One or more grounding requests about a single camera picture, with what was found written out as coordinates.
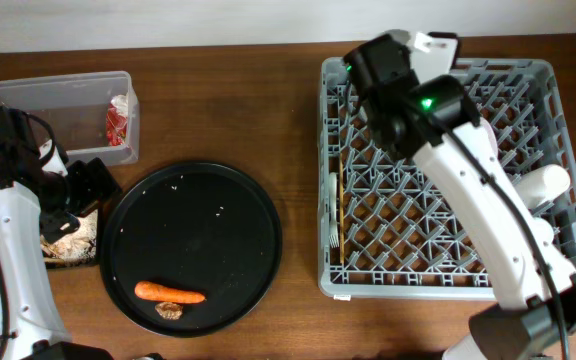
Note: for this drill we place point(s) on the red and white wrapper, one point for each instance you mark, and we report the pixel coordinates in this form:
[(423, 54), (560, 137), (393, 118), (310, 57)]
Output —
[(116, 120)]

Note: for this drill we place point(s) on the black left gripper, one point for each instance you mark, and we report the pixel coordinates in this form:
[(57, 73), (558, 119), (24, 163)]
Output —
[(97, 188)]

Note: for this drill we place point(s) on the round black tray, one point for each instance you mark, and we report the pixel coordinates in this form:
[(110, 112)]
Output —
[(196, 226)]

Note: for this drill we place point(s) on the grey plate with food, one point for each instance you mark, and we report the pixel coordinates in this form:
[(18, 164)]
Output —
[(430, 55)]

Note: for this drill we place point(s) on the clear plastic bin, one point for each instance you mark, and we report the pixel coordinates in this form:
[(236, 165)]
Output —
[(75, 107)]

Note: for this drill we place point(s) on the black rectangular bin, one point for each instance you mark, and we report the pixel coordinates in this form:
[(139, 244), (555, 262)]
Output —
[(75, 260)]

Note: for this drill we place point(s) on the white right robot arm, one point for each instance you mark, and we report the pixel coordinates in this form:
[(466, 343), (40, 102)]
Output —
[(439, 128)]

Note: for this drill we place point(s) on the white cup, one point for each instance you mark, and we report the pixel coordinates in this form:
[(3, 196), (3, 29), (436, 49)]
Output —
[(543, 185)]

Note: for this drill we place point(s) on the pink bowl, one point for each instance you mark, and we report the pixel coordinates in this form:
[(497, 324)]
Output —
[(491, 136)]

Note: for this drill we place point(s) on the light blue cup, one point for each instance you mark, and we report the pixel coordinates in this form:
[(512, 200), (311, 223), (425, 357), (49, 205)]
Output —
[(543, 231)]

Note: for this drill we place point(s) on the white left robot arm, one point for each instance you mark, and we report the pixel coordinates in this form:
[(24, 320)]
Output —
[(30, 324)]

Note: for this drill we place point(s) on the white plastic fork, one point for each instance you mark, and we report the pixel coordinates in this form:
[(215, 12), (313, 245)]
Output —
[(333, 224)]

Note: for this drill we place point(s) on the brown walnut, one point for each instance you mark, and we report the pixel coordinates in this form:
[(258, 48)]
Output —
[(169, 311)]

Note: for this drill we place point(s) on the grey plastic dishwasher rack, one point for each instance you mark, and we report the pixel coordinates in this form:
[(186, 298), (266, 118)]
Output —
[(401, 238)]

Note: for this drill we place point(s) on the orange carrot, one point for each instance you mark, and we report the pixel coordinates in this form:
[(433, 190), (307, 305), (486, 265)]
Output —
[(155, 292)]

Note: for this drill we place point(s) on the wooden chopstick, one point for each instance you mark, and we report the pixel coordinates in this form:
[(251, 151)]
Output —
[(341, 212)]

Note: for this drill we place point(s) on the pile of food scraps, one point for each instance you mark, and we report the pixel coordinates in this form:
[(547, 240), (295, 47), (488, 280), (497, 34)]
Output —
[(75, 242)]

